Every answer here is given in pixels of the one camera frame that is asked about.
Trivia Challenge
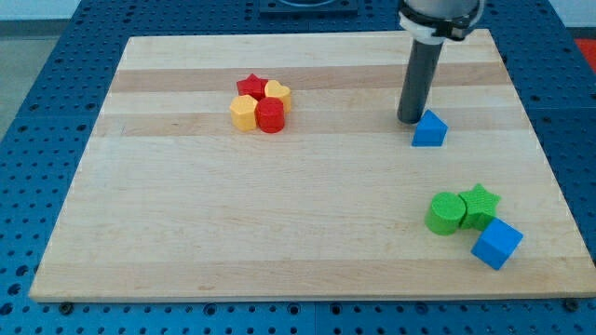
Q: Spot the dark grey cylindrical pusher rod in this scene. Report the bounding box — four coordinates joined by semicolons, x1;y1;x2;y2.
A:
397;40;442;125

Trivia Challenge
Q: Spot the blue triangle block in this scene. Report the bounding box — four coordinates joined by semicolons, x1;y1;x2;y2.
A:
412;110;449;147

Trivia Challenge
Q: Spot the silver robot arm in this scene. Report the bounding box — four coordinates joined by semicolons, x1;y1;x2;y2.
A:
397;0;485;124

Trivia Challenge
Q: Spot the green cylinder block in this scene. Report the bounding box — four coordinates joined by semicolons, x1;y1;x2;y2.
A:
425;192;467;235

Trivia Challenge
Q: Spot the yellow heart block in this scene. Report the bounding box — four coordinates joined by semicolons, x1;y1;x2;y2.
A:
264;80;292;114

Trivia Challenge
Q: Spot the green star block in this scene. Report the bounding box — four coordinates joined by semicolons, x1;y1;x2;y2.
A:
458;183;501;231

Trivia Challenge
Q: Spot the red cylinder block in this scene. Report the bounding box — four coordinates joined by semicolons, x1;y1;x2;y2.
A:
256;97;285;133

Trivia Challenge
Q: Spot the red star block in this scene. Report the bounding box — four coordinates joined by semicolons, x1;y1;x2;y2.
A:
237;74;268;101

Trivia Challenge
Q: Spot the yellow hexagon block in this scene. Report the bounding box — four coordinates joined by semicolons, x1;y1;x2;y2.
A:
229;95;258;131

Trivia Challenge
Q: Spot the blue cube block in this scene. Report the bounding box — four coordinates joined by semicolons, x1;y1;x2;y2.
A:
471;218;523;271

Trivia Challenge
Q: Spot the wooden board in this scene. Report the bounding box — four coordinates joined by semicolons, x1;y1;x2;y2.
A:
30;29;595;302

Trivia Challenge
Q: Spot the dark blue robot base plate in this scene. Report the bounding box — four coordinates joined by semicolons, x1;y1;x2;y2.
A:
258;0;359;15

